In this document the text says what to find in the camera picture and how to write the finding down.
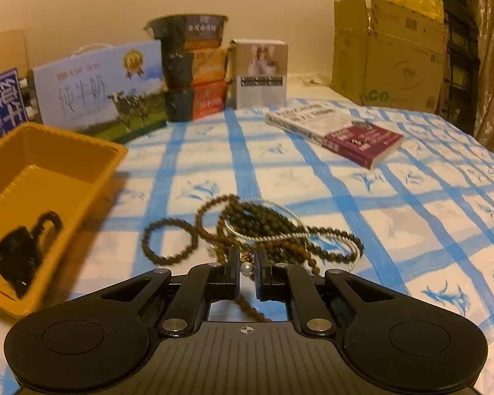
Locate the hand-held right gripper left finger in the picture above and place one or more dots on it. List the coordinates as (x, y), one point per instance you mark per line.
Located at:
(230, 275)

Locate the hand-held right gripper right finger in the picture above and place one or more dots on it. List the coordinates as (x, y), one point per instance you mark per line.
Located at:
(265, 279)

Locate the orange plastic tray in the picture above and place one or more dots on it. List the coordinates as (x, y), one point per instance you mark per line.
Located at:
(53, 181)

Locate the black watch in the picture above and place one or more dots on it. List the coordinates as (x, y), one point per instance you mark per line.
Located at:
(16, 255)

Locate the blue checked tablecloth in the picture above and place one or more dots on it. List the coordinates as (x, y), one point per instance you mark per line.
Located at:
(395, 222)

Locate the white maroon book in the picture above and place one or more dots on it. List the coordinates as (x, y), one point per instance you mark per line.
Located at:
(337, 131)

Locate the red orange instant noodle bowl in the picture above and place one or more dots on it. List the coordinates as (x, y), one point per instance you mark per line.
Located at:
(201, 101)

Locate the small white product box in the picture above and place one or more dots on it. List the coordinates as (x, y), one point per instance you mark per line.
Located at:
(259, 74)

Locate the white green milk carton box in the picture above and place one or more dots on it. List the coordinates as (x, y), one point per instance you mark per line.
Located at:
(94, 90)

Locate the dark instant noodle bowl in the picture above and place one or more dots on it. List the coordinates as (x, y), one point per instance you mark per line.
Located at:
(189, 31)

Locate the large cardboard box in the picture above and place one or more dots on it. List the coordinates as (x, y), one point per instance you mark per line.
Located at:
(391, 61)

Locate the blue milk carton box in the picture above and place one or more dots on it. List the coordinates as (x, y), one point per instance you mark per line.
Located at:
(2, 107)

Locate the yellow plastic bag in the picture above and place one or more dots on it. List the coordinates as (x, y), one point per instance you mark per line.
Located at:
(420, 2)

